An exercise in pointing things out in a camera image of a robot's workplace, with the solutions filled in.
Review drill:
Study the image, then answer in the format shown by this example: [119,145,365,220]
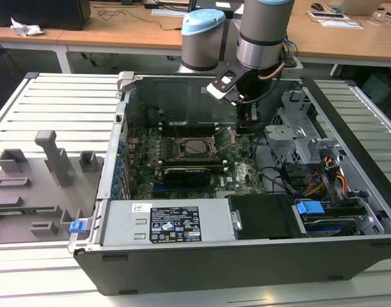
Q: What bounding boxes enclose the black chair base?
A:
[81,52,99,67]

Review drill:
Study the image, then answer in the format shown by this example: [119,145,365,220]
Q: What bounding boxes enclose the silver square CPU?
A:
[182,139,209,156]

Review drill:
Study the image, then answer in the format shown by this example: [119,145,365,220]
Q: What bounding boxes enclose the white paper sheet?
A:
[321,19,364,30]
[151,8,187,17]

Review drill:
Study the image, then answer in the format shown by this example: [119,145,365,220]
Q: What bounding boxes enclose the thin black desk cable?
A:
[97,9,183,31]

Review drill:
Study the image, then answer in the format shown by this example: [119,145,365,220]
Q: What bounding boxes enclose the open black PC case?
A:
[68,70,391,297]

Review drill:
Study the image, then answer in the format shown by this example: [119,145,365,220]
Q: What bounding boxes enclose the black connector block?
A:
[280,162,314,196]

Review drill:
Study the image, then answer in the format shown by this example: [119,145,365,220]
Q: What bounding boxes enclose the grey parts rack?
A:
[0,129,105,246]

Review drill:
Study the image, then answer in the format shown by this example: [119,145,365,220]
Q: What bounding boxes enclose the silver metal latch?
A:
[230,209,244,231]

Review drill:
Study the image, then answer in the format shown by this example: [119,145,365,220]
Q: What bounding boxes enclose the hard disk in blue carrier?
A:
[294,198,367,238]

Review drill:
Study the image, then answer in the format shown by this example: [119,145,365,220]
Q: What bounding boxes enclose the black box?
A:
[0,0,92,31]

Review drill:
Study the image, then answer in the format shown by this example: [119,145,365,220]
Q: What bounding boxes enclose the yellow red power wires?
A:
[305,172,348,198]

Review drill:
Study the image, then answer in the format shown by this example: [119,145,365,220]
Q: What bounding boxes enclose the green RAM stick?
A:
[0,206,55,214]

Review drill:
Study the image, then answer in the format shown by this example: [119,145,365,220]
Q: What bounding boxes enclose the crumpled white paper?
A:
[10,17,45,36]

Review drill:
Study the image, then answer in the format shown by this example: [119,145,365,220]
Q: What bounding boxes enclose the black RAM slot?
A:
[156,157,227,166]
[156,162,228,172]
[159,121,219,129]
[159,127,220,137]

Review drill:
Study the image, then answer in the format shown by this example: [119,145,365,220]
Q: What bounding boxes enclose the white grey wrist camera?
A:
[206,70,239,100]

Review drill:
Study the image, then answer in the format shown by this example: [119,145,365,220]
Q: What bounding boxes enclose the robot wrist cable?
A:
[239,62,285,106]

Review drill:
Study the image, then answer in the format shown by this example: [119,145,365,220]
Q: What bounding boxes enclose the silver metal drive cage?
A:
[264,89,346,167]

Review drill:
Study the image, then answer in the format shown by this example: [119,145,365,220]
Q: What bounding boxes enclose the silver laptop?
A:
[340,0,380,16]

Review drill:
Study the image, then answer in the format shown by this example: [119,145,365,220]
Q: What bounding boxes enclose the blue plastic case latch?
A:
[69,220,87,234]

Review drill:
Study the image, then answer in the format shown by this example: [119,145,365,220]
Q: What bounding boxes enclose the clear glasses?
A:
[367,11,391,26]

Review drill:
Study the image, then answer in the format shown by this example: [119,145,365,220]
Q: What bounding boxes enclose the green motherboard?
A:
[126,123,269,201]

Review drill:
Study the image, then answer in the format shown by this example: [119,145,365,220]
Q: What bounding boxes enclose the black internal cable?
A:
[252,132,298,196]

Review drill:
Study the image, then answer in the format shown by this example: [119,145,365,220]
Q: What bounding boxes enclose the flat grey tablet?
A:
[307,11,349,20]

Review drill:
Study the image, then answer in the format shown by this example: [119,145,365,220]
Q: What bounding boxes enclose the CPU socket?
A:
[177,136,221,160]

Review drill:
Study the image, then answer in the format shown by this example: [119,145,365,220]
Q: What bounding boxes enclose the black graphics card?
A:
[163,166,212,189]

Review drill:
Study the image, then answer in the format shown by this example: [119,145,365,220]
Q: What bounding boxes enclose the blue cable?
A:
[283,37,299,58]

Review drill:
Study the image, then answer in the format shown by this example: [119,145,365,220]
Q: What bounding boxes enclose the metal socket cover frame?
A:
[209,126,240,155]

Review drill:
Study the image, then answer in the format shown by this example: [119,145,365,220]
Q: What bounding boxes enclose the grey power supply unit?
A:
[100,198,244,247]

